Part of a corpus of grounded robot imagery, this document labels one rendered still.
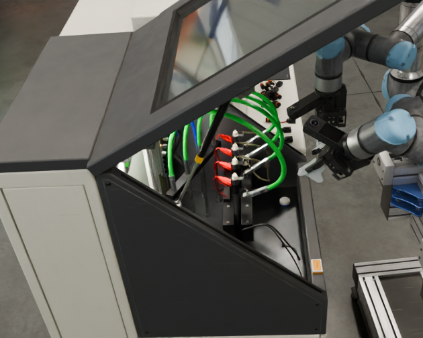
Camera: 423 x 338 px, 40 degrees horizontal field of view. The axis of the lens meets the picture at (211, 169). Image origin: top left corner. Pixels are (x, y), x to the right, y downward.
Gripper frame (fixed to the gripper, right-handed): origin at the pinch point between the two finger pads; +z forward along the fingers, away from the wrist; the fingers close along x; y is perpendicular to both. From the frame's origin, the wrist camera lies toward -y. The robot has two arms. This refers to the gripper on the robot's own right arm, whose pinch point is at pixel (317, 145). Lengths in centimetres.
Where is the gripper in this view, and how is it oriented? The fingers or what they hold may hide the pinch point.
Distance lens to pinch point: 175.5
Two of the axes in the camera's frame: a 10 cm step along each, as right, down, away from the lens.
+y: 10.0, -0.4, -0.8
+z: 0.9, 7.8, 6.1
